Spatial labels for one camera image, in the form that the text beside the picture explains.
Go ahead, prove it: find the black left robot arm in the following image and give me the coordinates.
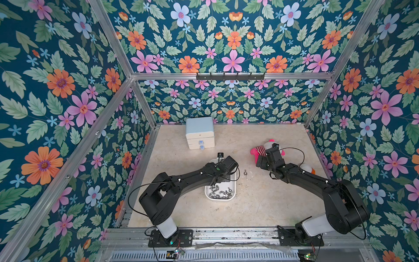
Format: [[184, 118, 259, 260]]
[[139, 156, 239, 241]]

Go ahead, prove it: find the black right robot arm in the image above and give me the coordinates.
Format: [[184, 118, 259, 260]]
[[255, 142, 371, 239]]

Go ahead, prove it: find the white storage tray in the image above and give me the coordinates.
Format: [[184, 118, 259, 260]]
[[204, 167, 239, 202]]

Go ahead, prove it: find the pile of wing nuts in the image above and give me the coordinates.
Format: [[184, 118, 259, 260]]
[[205, 183, 235, 201]]

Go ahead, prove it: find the pale blue drawer box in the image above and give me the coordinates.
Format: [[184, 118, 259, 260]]
[[185, 117, 215, 150]]

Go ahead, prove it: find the pink white striped plush toy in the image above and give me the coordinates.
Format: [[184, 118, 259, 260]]
[[250, 139, 277, 164]]

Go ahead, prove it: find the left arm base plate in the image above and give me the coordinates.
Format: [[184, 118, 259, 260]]
[[148, 229, 194, 247]]

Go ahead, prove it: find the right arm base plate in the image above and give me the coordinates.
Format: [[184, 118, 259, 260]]
[[277, 222, 324, 247]]

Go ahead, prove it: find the black hook rail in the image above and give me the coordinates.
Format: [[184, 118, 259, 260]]
[[195, 73, 265, 81]]

